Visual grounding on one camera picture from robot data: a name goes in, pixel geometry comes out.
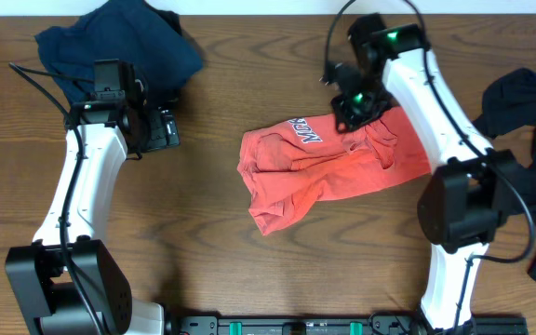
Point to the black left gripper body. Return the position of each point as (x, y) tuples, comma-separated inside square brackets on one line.
[(152, 133)]

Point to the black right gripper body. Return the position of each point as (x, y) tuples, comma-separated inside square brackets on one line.
[(368, 100)]

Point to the red printed t-shirt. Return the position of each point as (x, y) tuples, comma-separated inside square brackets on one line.
[(291, 165)]

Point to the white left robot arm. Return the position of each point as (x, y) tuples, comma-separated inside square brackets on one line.
[(66, 281)]

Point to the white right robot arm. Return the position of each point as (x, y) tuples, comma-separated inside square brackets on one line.
[(468, 197)]

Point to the navy blue folded shirt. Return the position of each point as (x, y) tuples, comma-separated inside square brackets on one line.
[(128, 30)]

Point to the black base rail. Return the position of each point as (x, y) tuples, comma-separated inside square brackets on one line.
[(377, 324)]

